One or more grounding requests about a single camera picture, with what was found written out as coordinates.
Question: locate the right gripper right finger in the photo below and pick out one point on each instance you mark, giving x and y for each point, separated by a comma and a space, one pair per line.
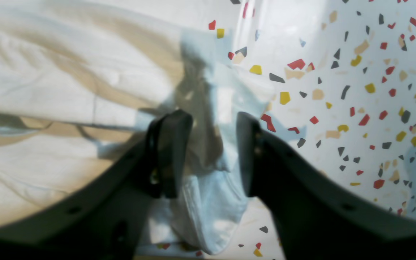
315, 218

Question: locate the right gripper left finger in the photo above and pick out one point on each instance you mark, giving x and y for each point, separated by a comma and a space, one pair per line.
104, 220

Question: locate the white printed T-shirt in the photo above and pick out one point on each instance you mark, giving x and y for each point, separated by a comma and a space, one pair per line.
78, 76

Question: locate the terrazzo patterned tablecloth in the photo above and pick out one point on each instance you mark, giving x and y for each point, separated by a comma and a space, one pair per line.
336, 79

